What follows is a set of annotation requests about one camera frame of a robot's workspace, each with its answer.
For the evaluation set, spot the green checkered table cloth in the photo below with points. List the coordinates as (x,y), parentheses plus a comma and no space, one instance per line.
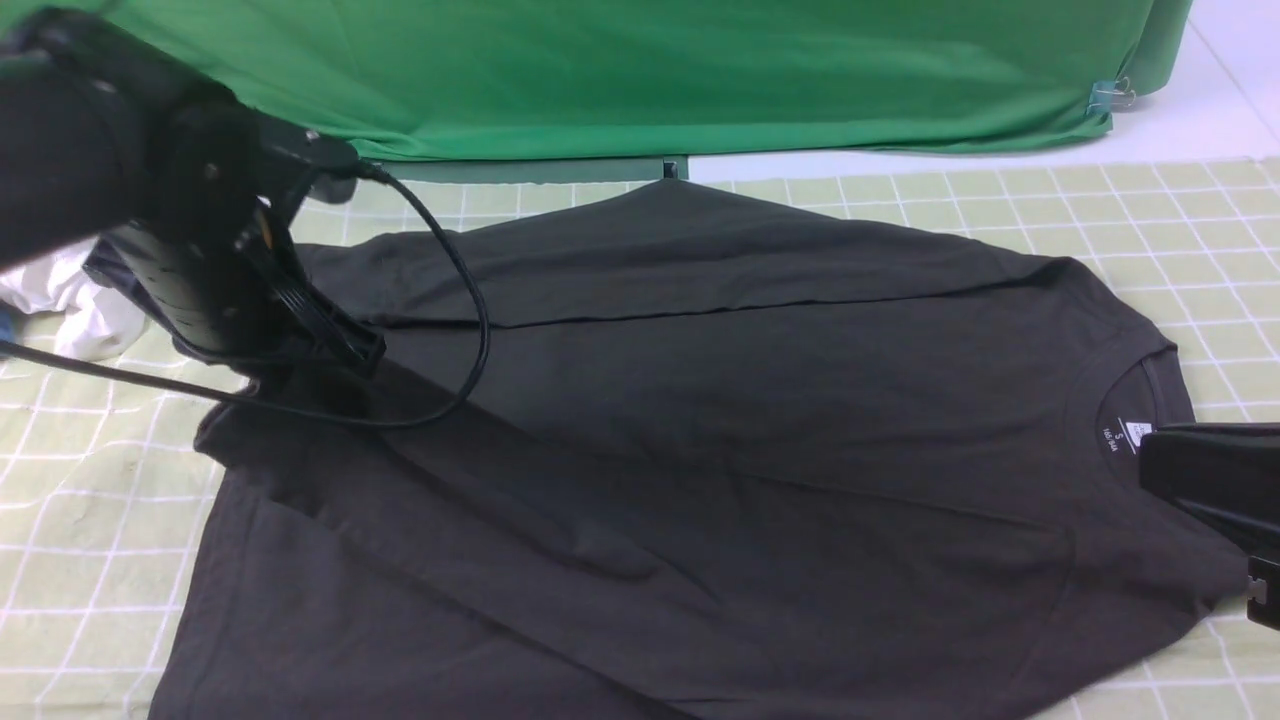
(104,501)

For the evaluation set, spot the dark gray long-sleeved shirt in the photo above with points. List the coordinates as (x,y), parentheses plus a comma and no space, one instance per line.
(729,460)

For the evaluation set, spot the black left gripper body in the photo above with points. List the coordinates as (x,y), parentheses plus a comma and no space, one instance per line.
(228,183)

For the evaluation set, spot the white crumpled shirt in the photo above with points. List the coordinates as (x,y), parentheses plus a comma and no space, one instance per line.
(98,323)

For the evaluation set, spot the teal binder clip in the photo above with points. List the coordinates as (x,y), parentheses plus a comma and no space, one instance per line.
(1110,96)

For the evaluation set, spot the green backdrop cloth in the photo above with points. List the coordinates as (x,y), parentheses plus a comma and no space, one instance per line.
(532,80)

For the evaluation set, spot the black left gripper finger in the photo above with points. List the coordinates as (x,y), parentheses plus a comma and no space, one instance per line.
(335,334)

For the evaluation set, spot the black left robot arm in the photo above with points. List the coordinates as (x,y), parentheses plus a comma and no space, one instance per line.
(84,103)

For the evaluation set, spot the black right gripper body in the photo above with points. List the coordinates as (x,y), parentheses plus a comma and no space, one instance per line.
(1227,476)

